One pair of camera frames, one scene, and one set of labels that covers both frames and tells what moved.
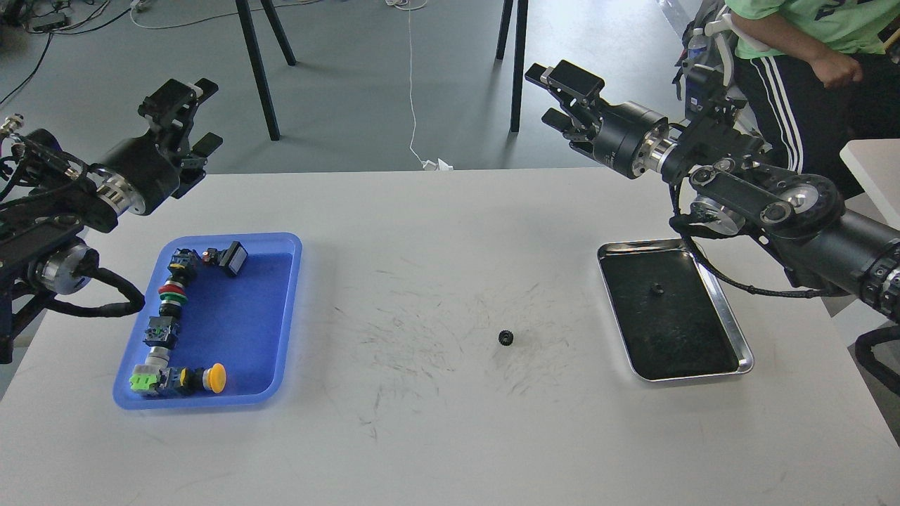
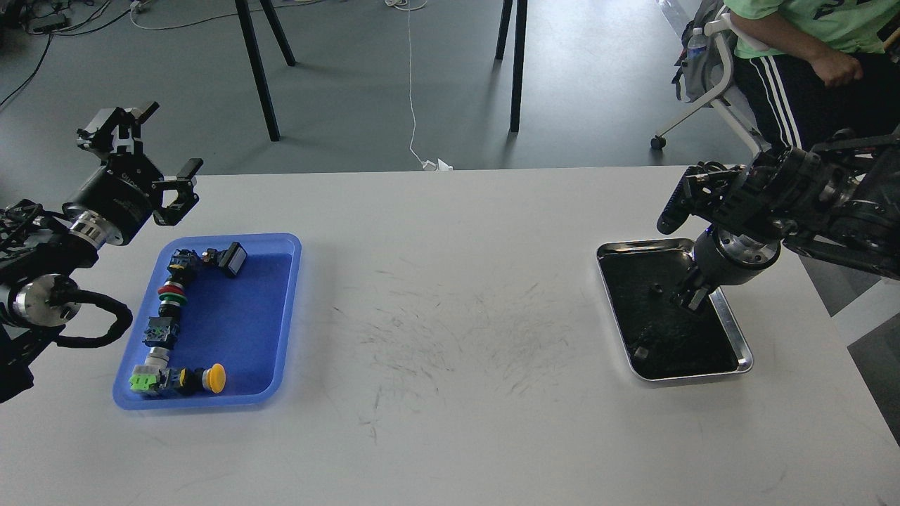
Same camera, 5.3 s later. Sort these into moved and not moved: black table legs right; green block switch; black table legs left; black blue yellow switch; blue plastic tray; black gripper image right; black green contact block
Moved: black gripper image right
Not moved: black table legs right; black blue yellow switch; black green contact block; blue plastic tray; green block switch; black table legs left
